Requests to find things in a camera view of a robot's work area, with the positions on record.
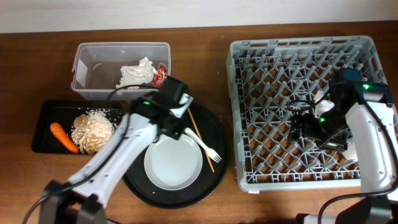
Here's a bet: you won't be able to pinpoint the grey dishwasher rack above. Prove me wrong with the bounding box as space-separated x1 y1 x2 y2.
226 35 386 193

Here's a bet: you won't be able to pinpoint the round black serving tray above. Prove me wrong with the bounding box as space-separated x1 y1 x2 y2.
123 103 230 209

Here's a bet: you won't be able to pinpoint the white plastic fork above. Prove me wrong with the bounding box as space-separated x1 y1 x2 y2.
184 128 222 163

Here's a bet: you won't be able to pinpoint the wooden chopstick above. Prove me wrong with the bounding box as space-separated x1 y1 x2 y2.
187 108 215 174

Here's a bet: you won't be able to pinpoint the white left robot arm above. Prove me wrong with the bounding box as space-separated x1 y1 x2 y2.
23 77 193 223

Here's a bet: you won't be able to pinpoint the red snack wrapper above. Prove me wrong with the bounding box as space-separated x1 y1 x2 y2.
152 63 169 88

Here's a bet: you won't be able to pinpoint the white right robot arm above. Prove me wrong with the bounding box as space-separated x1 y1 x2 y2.
288 68 397 223

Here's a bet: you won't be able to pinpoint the grey plate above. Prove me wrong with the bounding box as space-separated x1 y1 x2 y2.
144 134 203 191

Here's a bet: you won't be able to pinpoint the white tissue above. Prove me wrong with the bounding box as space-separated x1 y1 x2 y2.
116 57 158 88

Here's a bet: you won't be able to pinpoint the orange carrot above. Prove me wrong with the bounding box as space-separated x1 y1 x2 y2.
50 123 79 154

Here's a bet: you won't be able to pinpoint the white cup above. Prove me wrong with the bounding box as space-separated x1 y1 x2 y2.
341 138 358 162

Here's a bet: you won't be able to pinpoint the black rectangular tray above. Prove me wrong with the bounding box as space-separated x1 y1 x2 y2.
31 100 123 154

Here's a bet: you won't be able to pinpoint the clear plastic waste bin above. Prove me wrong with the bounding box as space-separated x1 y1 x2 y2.
71 42 171 100

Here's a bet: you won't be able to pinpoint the peanut shells and rice scraps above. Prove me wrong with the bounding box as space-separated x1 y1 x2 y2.
71 109 121 155

